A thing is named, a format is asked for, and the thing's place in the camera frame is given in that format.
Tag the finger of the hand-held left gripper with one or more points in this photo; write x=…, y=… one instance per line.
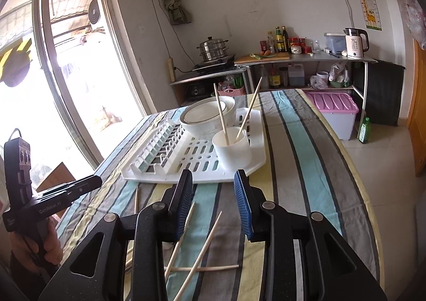
x=83, y=184

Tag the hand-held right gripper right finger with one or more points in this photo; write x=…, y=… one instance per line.
x=241, y=211

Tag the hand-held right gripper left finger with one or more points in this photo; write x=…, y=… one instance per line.
x=186, y=211

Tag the wooden chopstick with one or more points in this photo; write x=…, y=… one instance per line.
x=249, y=104
x=219, y=111
x=203, y=247
x=178, y=247

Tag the white utensil holder cup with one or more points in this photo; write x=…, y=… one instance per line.
x=233, y=154

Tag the person's left hand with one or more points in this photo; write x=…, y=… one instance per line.
x=56, y=244

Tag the cardboard box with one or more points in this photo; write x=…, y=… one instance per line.
x=55, y=176

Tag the white plastic dish rack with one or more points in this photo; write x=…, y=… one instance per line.
x=199, y=158

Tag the striped tablecloth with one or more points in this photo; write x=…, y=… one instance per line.
x=299, y=154

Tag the large plain white bowl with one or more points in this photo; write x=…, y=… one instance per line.
x=199, y=130

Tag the black-rimmed white bowl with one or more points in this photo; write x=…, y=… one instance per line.
x=203, y=114

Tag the black kitchen appliance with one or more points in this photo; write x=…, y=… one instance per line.
x=199, y=92

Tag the pink woven basket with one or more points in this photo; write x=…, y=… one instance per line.
x=233, y=91

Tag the cooking oil bottle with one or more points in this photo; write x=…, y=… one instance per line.
x=274, y=79

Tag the low steel shelf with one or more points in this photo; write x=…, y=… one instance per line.
x=206, y=76

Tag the dark tumbler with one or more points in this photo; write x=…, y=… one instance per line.
x=283, y=76

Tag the beige power strip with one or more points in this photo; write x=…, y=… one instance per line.
x=171, y=69

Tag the plastic jug dark liquid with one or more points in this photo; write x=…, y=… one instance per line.
x=296, y=76

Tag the green plastic bottle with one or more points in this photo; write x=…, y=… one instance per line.
x=363, y=131

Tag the black induction cooker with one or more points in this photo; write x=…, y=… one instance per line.
x=216, y=65

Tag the wooden cutting board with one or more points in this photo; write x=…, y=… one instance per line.
x=253, y=58

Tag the white round container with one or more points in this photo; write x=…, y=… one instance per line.
x=322, y=79

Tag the green onion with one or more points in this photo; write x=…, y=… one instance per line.
x=258, y=55

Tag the stainless steel steamer pot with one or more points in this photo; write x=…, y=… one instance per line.
x=213, y=48

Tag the small red-cap jar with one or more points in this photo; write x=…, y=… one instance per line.
x=263, y=46

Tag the crumpled plastic bags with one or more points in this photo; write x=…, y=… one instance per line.
x=339, y=76

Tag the clear glass bottle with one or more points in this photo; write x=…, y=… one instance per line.
x=271, y=43

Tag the outdoor air conditioner unit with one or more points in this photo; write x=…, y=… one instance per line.
x=96, y=13

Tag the metal kitchen shelf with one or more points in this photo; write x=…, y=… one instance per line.
x=316, y=56

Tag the red-lid sauce jar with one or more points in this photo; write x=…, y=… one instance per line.
x=295, y=46

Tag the dark bottle yellow label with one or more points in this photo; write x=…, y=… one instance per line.
x=279, y=41

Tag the dark sauce bottle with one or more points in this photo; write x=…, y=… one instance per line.
x=285, y=40

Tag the black cabinet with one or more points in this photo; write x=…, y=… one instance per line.
x=379, y=94

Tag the drinking glass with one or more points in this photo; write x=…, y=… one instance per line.
x=316, y=46

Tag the translucent plastic box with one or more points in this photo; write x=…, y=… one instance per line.
x=334, y=43

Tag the white electric kettle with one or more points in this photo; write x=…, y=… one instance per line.
x=354, y=45

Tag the wooden door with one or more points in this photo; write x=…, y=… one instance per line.
x=417, y=104

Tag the hanging plastic bags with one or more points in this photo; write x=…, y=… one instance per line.
x=414, y=18

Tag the window frame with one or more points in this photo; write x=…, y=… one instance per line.
x=49, y=38

